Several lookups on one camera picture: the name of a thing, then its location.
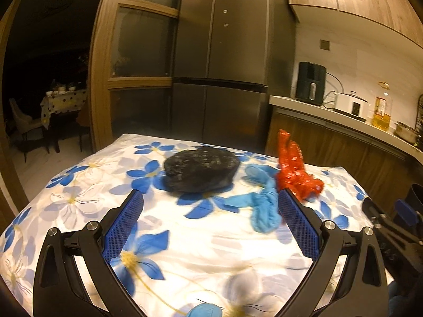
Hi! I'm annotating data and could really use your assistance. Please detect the steel refrigerator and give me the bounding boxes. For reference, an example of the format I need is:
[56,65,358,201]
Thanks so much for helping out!
[170,0,296,156]

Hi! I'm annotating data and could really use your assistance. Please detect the steel mixing bowl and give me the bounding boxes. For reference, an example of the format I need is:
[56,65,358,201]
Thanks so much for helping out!
[394,121,418,144]

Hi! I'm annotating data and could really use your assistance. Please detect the large black plastic bag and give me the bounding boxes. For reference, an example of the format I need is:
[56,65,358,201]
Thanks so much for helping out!
[164,147,240,193]

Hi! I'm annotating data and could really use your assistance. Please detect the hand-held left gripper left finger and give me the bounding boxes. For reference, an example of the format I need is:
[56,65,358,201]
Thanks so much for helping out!
[32,189,146,317]

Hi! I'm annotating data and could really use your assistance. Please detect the black round trash bin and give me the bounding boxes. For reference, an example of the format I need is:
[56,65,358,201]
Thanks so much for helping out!
[405,185,423,209]

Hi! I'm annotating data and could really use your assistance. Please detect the blue floral white cloth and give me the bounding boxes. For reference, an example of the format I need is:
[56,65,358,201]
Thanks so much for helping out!
[0,134,397,317]

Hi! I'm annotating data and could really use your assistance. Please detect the grey dining chair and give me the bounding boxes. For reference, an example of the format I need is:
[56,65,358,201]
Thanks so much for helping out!
[9,98,50,163]

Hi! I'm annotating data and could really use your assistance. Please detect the blue disposable glove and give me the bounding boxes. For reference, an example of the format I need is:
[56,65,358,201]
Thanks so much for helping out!
[244,163,287,234]
[222,193,256,214]

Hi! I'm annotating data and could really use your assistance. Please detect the white rice cooker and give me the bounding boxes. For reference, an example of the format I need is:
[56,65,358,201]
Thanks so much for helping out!
[333,91,368,121]

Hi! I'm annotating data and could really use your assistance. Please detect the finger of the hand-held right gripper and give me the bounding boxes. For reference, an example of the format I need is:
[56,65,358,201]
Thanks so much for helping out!
[362,197,420,238]

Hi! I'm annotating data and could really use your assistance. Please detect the black air fryer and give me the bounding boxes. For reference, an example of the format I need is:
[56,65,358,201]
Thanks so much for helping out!
[295,61,327,106]

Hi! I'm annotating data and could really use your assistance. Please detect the person's right hand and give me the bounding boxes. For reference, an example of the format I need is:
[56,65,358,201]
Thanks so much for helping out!
[387,281,410,317]

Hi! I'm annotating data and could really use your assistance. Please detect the black power cable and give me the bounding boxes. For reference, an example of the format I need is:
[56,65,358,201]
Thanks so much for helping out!
[322,72,345,109]

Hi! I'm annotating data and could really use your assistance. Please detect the wooden base cabinets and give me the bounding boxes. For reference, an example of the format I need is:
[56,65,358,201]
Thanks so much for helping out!
[266,107,410,199]

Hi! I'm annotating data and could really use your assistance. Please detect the black dish rack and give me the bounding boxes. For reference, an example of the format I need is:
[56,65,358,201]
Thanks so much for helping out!
[415,94,423,146]

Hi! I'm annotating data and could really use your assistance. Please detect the dining table with dotted cloth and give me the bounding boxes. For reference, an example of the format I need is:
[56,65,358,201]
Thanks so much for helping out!
[40,87,89,154]

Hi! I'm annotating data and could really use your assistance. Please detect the white kitchen counter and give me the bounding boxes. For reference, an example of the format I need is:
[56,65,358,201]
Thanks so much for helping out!
[269,95,423,169]

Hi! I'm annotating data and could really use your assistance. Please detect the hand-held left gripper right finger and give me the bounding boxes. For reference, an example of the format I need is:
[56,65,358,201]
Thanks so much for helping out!
[277,188,390,317]

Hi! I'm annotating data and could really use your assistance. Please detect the red plastic wrapper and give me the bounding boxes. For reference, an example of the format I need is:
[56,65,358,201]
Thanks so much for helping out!
[276,129,325,203]

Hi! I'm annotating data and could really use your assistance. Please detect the cooking oil bottle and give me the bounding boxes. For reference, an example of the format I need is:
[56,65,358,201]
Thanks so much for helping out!
[372,81,392,131]

